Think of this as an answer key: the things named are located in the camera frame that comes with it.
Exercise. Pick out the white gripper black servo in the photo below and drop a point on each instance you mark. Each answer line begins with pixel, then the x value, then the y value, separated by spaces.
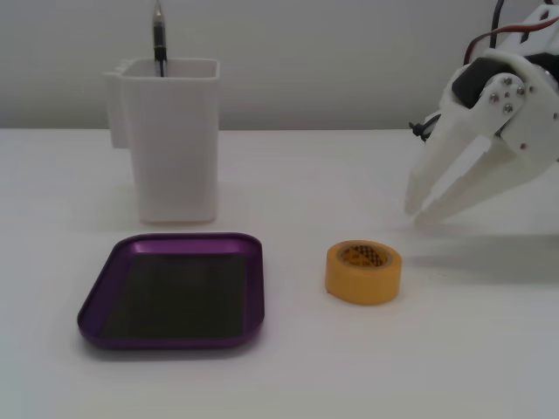
pixel 502 97

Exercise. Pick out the yellow masking tape roll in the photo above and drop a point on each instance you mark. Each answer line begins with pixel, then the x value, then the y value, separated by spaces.
pixel 362 283

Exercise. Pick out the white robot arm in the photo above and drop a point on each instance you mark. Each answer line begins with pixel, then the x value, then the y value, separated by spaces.
pixel 541 26

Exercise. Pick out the white plastic pen holder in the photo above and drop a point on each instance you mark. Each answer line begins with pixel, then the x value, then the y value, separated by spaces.
pixel 174 153

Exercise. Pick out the purple metal tray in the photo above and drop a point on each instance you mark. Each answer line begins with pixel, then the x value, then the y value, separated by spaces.
pixel 174 301

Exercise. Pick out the black ballpoint pen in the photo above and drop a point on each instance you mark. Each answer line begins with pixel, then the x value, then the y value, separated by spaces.
pixel 160 39

